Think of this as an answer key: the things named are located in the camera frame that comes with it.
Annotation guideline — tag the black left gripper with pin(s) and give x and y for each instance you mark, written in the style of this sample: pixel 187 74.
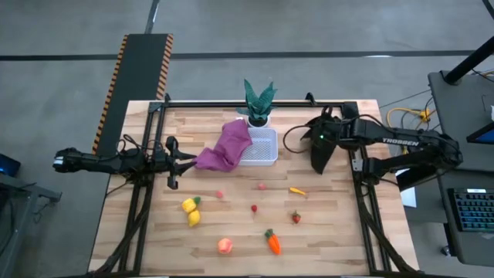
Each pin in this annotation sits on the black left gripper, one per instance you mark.
pixel 173 162

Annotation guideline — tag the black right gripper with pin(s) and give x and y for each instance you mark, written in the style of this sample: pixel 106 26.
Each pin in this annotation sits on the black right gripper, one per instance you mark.
pixel 332 129

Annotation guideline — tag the black cloth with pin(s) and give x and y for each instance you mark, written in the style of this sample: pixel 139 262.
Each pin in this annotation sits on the black cloth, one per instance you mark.
pixel 322 159

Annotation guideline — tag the purple cloth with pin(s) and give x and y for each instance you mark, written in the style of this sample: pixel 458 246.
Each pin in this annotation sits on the purple cloth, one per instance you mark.
pixel 227 146

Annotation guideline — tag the small pink toy fruit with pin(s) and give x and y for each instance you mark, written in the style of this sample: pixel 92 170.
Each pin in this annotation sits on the small pink toy fruit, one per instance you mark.
pixel 219 194
pixel 262 186

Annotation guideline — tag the yellow toy lemon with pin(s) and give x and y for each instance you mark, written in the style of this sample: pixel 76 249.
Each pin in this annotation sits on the yellow toy lemon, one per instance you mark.
pixel 193 218

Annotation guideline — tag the white perforated plastic basket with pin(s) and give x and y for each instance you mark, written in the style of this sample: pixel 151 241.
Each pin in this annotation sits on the white perforated plastic basket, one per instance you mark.
pixel 264 148

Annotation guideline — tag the yellow toy chili pepper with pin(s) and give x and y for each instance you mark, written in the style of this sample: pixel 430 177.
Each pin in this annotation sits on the yellow toy chili pepper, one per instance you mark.
pixel 296 190

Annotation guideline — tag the small red toy cherry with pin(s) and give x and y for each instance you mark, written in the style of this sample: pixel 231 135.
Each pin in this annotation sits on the small red toy cherry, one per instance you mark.
pixel 254 209

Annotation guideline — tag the orange pink toy peach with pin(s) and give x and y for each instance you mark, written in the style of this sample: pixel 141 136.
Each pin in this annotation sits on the orange pink toy peach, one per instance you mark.
pixel 225 246

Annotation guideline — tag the red toy strawberry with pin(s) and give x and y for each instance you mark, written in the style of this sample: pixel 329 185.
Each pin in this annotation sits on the red toy strawberry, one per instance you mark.
pixel 296 218

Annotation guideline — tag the orange toy carrot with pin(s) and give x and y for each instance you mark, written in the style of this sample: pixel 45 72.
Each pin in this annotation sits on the orange toy carrot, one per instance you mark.
pixel 274 244

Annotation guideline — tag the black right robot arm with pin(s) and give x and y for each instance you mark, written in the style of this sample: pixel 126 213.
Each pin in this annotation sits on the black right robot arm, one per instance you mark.
pixel 401 141

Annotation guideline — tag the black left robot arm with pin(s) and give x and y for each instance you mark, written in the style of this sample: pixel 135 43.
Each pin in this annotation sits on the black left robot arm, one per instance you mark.
pixel 96 162

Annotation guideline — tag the small white plant pot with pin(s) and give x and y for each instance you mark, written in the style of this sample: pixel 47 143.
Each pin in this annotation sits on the small white plant pot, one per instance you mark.
pixel 258 124

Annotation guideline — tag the green artificial snake plant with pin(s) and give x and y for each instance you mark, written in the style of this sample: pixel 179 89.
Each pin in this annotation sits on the green artificial snake plant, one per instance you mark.
pixel 256 102

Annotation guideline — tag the black stand pole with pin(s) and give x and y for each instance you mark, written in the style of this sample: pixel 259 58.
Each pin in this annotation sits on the black stand pole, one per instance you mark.
pixel 469 62
pixel 417 178

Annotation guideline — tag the white paper sheet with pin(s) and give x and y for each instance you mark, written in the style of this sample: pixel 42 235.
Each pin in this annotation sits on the white paper sheet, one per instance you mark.
pixel 409 197

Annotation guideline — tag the black hazard-striped floor mat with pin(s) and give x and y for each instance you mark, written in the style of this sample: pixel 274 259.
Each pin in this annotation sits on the black hazard-striped floor mat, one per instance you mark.
pixel 139 69

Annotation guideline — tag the grey desk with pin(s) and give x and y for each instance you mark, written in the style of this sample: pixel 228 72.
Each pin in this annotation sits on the grey desk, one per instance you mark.
pixel 471 247
pixel 459 108

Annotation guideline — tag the laptop with blue screen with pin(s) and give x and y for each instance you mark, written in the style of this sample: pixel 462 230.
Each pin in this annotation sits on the laptop with blue screen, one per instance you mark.
pixel 484 136

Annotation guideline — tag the backlit computer keyboard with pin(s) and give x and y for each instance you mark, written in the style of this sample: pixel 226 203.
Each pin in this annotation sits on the backlit computer keyboard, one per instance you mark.
pixel 474 210

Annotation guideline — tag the grey metal cart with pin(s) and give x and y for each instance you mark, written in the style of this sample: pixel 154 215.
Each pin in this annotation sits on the grey metal cart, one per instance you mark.
pixel 15 193

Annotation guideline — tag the dark device with blue light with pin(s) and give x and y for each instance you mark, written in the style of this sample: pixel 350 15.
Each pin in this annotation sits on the dark device with blue light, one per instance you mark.
pixel 8 166

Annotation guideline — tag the grey metal frame bracket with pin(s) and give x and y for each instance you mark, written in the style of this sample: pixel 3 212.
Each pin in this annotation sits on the grey metal frame bracket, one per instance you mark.
pixel 357 165

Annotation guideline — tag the black aluminium table frame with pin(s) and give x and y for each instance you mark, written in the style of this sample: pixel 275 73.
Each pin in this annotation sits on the black aluminium table frame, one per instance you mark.
pixel 200 104

